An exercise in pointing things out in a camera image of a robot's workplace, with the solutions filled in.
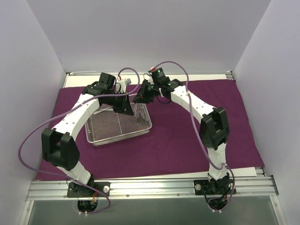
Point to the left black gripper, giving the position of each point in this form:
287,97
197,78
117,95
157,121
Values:
119,101

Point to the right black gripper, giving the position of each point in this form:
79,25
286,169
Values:
145,90

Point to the metal mesh instrument tray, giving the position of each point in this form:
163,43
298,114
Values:
105,126

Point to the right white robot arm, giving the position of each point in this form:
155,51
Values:
210,123

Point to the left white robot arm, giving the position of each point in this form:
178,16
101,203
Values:
58,143

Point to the steel tweezers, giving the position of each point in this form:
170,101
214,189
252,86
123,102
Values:
139,116

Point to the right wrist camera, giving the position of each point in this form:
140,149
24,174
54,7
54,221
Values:
158,76

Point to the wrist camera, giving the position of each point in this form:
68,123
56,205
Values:
158,76
106,79

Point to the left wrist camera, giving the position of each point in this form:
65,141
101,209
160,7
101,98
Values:
106,79

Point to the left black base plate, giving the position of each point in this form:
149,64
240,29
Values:
87,188

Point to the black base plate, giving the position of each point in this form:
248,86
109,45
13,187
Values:
87,188
212,187

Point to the aluminium front rail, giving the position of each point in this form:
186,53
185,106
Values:
150,189

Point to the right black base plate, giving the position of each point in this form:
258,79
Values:
212,187

